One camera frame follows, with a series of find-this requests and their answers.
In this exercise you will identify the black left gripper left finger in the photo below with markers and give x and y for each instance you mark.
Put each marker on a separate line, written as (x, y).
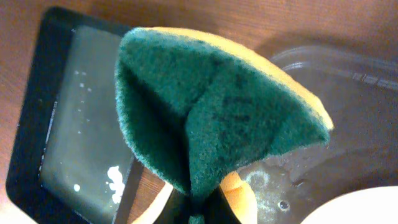
(177, 209)

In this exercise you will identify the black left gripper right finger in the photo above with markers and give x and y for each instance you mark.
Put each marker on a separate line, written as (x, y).
(216, 209)

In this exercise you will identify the green and yellow sponge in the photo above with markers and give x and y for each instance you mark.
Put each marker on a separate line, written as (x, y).
(195, 107)

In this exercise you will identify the white plate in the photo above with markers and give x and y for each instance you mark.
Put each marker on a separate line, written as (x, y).
(370, 206)

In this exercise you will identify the black water tray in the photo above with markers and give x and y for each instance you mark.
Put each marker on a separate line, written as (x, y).
(70, 162)

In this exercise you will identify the brown serving tray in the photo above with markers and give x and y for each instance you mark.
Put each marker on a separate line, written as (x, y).
(360, 95)

